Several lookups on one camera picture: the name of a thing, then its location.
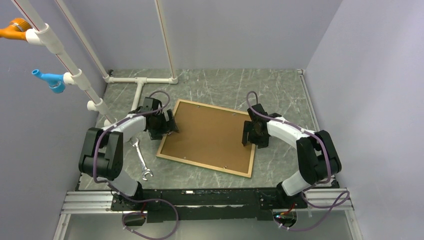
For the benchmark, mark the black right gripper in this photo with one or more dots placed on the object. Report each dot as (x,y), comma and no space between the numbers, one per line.
(262,142)

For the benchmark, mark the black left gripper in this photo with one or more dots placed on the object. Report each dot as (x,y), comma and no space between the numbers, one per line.
(169,126)

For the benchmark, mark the brown fibreboard backing board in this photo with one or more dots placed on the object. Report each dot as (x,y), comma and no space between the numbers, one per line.
(205,139)

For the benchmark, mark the light wooden picture frame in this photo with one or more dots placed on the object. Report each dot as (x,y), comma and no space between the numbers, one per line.
(162,149)

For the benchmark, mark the white PVC pipe stand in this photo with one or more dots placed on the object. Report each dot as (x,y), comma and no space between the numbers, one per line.
(41,34)

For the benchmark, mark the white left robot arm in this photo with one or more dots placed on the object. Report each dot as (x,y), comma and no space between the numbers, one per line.
(102,154)

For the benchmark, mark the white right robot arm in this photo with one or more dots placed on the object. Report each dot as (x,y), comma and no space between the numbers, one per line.
(317,157)

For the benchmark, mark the silver open-end wrench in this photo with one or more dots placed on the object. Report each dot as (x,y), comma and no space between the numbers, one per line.
(145,170)

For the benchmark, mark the blue pipe fitting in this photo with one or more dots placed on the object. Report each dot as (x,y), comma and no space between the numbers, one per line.
(55,81)

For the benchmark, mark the orange pipe fitting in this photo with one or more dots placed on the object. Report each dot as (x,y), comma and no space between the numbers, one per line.
(16,30)

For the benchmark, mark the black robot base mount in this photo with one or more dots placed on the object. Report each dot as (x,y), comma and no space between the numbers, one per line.
(211,204)

